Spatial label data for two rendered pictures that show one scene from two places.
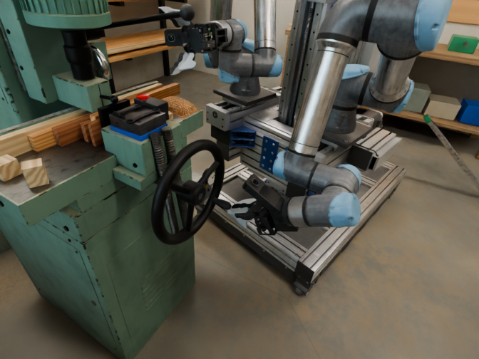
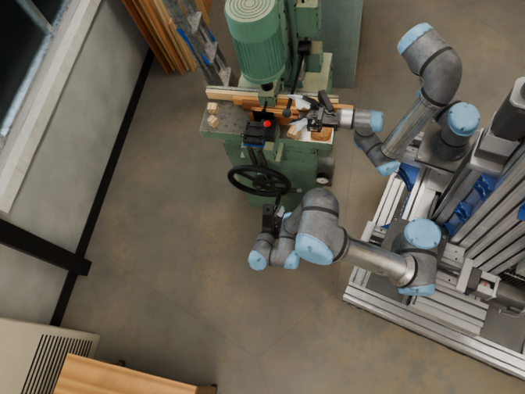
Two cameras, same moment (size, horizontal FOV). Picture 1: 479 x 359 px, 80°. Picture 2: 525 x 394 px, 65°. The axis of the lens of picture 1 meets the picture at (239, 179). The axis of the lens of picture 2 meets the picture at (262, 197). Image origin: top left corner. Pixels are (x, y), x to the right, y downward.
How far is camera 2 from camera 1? 1.49 m
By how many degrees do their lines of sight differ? 59
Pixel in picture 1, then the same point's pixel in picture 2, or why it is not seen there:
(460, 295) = not seen: outside the picture
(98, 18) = (259, 81)
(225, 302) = not seen: hidden behind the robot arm
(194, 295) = not seen: hidden behind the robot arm
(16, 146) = (227, 97)
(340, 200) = (253, 253)
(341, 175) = (280, 253)
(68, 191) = (219, 135)
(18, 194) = (205, 124)
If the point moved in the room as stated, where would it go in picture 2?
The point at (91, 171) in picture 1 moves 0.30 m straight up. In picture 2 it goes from (232, 134) to (216, 93)
